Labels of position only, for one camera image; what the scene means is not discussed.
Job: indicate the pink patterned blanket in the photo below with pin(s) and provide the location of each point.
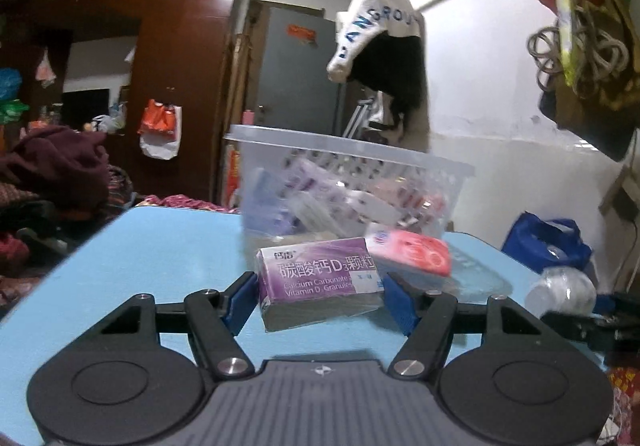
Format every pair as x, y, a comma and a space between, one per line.
185, 202

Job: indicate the white lettered sweatshirt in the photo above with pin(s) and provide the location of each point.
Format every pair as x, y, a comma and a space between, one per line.
370, 1

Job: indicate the small purple box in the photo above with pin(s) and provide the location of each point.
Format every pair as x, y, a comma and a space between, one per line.
267, 203

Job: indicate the orange plastic bag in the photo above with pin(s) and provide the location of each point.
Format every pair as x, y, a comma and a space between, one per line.
157, 119

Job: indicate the black monitor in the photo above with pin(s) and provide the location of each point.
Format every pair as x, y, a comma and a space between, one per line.
85, 106

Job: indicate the blue tote bag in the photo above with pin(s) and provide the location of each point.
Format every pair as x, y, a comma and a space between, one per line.
540, 241

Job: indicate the white paper packet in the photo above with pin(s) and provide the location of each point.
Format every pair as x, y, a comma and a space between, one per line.
372, 208

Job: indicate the blue plastic bag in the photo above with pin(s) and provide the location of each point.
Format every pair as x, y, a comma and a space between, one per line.
9, 85

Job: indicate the white plastic bag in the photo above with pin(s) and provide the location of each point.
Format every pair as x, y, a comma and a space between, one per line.
160, 149

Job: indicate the pile of dark clothes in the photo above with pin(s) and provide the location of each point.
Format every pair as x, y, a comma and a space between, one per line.
30, 236

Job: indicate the large purple white medicine box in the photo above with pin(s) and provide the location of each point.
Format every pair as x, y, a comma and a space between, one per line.
320, 276

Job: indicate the pink white box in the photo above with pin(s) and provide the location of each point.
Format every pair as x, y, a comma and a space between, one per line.
415, 251

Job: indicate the grey door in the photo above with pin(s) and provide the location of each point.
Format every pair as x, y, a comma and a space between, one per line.
300, 76

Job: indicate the red patterned cloth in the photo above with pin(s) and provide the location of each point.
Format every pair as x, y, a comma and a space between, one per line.
625, 406

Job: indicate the small pink white bag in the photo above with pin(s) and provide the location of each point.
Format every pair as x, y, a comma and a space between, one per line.
45, 71

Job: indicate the metal folding frame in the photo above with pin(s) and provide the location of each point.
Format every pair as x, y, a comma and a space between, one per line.
360, 119

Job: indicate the brown hanging bag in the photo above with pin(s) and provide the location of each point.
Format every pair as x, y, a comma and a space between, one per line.
595, 121

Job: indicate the black jacket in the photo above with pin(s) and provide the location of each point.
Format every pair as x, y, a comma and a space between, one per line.
400, 71

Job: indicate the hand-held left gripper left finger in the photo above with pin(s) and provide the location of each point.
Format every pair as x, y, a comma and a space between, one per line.
240, 301

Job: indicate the brown wooden wardrobe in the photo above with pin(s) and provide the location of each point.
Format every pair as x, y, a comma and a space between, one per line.
200, 76

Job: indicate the maroon garment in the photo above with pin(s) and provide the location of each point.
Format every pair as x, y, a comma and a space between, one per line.
60, 161

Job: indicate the white plastic lattice basket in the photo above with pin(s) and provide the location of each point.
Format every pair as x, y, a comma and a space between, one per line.
350, 151

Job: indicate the clear plastic bag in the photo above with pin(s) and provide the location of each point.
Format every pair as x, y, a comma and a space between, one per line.
562, 291

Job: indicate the green plastic bag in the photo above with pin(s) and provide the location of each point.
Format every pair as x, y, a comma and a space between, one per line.
12, 111

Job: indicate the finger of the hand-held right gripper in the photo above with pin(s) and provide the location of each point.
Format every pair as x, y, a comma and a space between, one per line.
600, 338
620, 303

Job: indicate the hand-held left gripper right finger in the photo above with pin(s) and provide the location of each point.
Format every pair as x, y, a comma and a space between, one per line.
400, 303

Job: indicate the wooden sticks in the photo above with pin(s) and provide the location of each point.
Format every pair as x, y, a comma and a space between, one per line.
242, 76

